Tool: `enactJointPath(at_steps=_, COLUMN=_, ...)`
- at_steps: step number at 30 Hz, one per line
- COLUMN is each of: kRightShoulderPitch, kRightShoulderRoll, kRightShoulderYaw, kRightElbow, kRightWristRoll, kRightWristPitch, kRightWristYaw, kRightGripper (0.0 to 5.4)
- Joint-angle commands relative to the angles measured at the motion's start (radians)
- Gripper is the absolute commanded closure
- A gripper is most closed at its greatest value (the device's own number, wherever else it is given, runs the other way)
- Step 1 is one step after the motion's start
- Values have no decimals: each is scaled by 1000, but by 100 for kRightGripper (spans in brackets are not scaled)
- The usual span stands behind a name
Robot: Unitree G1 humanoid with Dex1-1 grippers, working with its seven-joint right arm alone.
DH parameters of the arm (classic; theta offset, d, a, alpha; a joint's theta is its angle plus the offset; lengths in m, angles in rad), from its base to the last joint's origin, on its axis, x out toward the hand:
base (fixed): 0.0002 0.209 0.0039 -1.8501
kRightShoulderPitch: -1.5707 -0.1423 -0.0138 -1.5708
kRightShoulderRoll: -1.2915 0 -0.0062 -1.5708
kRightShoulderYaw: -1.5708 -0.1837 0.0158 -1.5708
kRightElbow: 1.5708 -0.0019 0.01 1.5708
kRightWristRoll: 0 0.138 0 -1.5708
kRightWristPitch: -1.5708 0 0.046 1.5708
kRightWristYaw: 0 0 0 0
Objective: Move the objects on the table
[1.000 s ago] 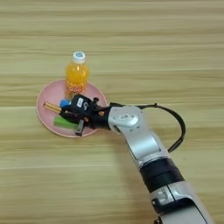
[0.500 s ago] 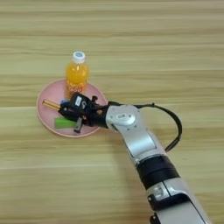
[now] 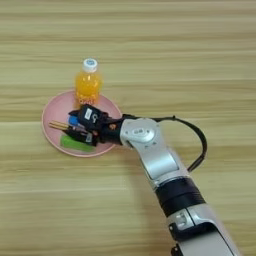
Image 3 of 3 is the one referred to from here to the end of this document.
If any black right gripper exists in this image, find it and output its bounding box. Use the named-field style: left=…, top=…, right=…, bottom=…
left=61, top=109, right=125, bottom=147

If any screwdriver with yellow handle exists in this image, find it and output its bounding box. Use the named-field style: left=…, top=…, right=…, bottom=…
left=48, top=120, right=72, bottom=131

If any green rectangular block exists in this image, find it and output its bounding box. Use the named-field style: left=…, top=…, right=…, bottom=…
left=59, top=134, right=96, bottom=154

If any orange juice bottle white cap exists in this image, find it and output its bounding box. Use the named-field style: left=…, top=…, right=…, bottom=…
left=74, top=58, right=103, bottom=106

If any pink round plate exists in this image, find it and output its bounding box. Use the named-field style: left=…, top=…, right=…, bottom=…
left=41, top=89, right=124, bottom=158

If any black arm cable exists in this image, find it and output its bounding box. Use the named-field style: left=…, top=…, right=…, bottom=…
left=123, top=114, right=208, bottom=173

